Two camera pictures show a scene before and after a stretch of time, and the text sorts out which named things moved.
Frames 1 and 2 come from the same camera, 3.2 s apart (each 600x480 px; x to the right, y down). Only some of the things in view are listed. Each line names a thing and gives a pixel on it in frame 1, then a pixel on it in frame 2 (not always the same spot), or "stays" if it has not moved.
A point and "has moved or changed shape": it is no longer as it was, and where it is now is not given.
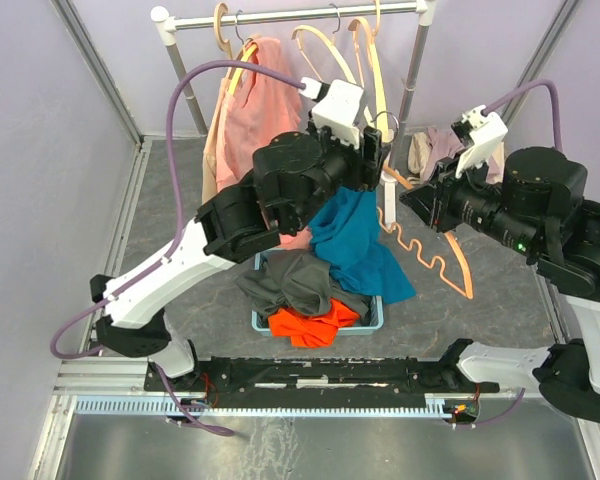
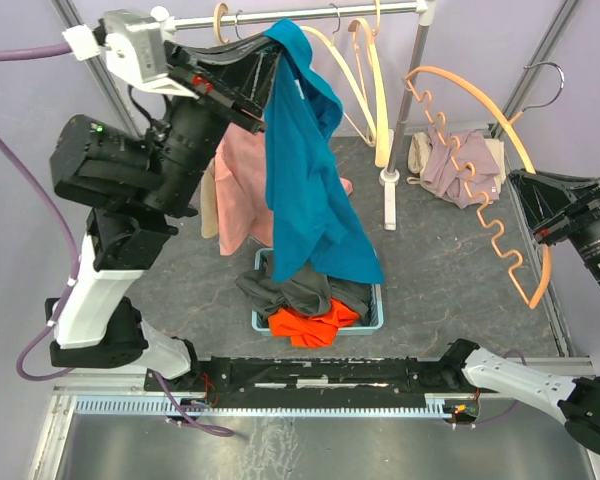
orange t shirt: [314, 332] stays
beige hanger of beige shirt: [221, 10] stays
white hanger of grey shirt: [332, 45] -> [369, 142]
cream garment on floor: [418, 148] stays
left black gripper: [366, 174] -> [231, 78]
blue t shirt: [345, 235] has moved or changed shape
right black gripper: [434, 203] -> [542, 195]
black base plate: [326, 375] stays
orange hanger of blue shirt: [468, 294] -> [532, 161]
